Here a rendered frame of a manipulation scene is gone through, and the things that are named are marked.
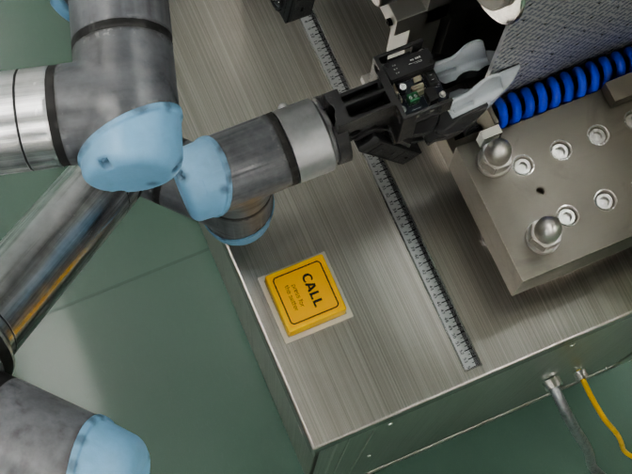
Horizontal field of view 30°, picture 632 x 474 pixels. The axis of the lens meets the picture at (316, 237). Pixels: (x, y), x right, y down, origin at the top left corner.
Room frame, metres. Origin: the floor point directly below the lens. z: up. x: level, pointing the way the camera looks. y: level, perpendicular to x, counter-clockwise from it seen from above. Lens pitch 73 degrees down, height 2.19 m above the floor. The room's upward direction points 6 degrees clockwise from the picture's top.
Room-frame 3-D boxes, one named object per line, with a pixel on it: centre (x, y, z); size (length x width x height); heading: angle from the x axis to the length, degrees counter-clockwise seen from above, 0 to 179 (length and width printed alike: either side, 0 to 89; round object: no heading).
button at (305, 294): (0.32, 0.00, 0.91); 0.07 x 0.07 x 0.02; 29
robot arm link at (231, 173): (0.39, 0.09, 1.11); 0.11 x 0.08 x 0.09; 119
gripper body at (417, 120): (0.47, -0.05, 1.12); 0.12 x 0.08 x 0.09; 119
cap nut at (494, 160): (0.46, -0.18, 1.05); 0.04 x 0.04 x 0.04
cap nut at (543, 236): (0.38, -0.23, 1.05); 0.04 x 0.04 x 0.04
